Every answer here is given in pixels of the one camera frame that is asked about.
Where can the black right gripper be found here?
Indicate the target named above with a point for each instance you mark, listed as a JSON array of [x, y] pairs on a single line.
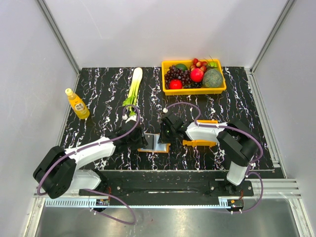
[[163, 138]]

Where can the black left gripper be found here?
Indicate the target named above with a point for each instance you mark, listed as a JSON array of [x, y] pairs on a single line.
[[142, 142]]

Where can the black VIP credit card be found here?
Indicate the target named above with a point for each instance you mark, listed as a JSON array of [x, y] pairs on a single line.
[[150, 141]]

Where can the orange leather card holder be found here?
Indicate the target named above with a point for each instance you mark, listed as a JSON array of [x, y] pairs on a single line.
[[158, 147]]

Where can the small yellow plastic bin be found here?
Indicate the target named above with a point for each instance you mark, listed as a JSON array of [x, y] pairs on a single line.
[[203, 134]]

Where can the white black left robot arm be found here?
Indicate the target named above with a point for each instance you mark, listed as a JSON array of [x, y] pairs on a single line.
[[59, 171]]

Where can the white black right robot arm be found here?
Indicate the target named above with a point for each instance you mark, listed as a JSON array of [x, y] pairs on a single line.
[[238, 142]]

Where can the green white celery stalk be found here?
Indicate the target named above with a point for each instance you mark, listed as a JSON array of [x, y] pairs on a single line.
[[134, 87]]

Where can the red apple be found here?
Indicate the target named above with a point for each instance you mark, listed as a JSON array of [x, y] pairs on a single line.
[[175, 84]]

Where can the dark blueberry cluster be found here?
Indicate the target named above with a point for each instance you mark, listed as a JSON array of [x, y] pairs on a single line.
[[192, 85]]

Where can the purple grape bunch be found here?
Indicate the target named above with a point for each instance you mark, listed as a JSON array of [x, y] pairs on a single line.
[[174, 73]]

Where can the red pomegranate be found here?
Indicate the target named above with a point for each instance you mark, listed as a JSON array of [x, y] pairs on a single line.
[[196, 75]]

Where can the yellow juice bottle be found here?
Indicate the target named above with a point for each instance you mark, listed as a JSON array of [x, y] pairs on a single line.
[[77, 104]]

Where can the green lime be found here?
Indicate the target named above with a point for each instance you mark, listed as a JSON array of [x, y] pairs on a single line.
[[181, 66]]

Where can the yellow fruit tray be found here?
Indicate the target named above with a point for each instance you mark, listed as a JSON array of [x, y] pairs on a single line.
[[187, 91]]

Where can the green netted melon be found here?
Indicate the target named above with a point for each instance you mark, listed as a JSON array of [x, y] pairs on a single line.
[[212, 79]]

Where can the red cherry cluster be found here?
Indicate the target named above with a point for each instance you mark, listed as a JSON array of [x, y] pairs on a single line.
[[197, 64]]

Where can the green apple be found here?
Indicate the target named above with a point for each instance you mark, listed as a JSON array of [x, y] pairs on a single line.
[[212, 65]]

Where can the white cable duct strip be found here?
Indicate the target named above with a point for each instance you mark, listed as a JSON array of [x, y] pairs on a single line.
[[102, 203]]

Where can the aluminium rail frame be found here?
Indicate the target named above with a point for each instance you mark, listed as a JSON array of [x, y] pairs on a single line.
[[273, 188]]

